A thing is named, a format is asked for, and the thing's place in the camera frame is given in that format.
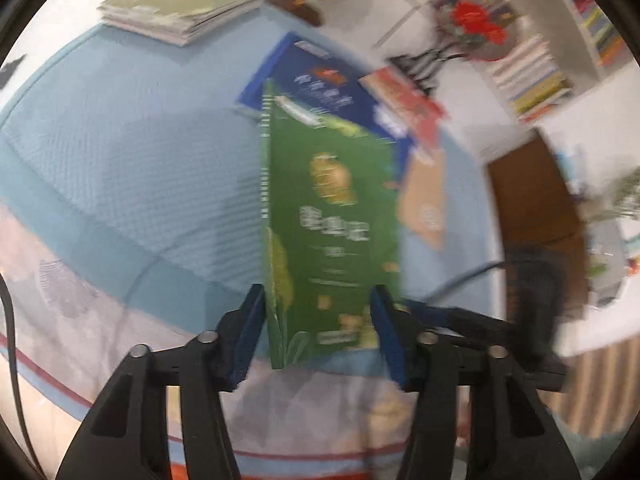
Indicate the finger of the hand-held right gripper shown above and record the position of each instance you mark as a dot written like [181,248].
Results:
[435,312]

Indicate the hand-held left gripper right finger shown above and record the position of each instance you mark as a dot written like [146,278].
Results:
[390,340]

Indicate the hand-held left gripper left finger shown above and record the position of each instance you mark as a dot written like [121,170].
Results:
[247,335]

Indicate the kraft brown book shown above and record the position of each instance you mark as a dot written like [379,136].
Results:
[425,200]

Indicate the green book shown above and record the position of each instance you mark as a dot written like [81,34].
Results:
[330,220]

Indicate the red book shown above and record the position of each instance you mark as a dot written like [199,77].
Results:
[405,105]

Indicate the blue book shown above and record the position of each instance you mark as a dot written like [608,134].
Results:
[310,85]

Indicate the stack of assorted books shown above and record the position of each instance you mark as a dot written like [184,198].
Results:
[180,5]

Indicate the rows of shelved books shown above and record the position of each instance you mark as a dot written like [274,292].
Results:
[530,70]

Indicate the brown wooden cabinet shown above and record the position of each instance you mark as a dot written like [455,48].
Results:
[530,200]

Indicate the green plant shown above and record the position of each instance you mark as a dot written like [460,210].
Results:
[627,195]

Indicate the light blue quilted mat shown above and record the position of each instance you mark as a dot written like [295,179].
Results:
[150,160]

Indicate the round embroidered fan on stand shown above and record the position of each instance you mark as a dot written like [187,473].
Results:
[470,20]

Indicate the white bookcase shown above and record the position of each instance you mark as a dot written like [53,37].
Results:
[395,10]

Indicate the black wall stickers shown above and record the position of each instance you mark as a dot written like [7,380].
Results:
[12,67]

